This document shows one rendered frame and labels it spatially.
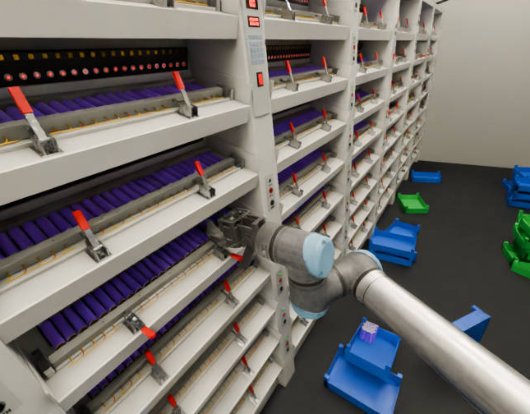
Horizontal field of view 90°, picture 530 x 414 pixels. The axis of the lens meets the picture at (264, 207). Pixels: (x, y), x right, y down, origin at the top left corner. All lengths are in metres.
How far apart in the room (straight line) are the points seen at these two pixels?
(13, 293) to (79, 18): 0.42
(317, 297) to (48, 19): 0.65
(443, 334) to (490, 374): 0.07
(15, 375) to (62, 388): 0.10
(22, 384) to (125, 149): 0.39
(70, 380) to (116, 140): 0.44
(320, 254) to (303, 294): 0.12
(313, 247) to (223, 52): 0.53
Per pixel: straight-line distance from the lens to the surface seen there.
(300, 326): 1.53
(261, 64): 0.77
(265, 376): 1.40
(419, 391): 1.65
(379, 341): 1.72
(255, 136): 0.75
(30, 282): 0.57
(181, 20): 0.62
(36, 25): 0.51
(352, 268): 0.68
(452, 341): 0.59
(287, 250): 0.57
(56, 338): 0.69
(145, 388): 0.81
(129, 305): 0.68
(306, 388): 1.57
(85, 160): 0.50
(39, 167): 0.48
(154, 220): 0.61
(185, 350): 0.83
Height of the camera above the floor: 1.39
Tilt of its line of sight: 28 degrees down
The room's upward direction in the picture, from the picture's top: 7 degrees counter-clockwise
